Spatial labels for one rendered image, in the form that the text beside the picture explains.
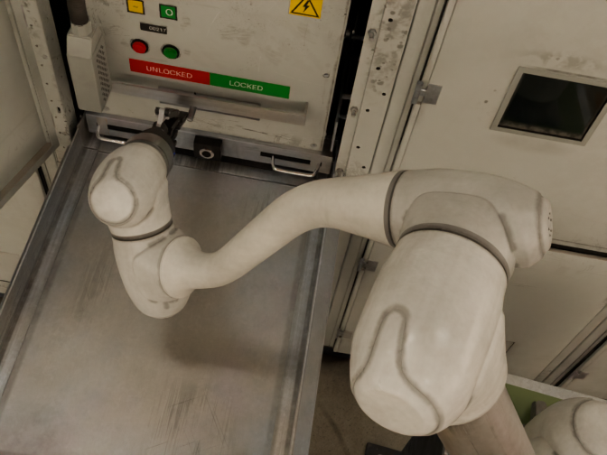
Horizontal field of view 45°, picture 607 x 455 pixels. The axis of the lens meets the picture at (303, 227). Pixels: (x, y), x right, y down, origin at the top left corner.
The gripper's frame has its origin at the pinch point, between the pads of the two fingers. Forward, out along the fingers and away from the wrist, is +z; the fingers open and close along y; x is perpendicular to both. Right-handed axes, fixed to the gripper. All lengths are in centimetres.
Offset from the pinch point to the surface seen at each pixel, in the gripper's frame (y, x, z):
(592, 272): 24, 97, 15
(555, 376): 77, 112, 48
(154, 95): -3.7, -5.0, 1.6
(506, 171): -1, 66, 0
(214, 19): -21.5, 6.2, -4.1
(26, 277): 29.8, -22.2, -19.6
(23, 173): 19.5, -32.5, 3.8
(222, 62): -12.6, 7.7, 1.1
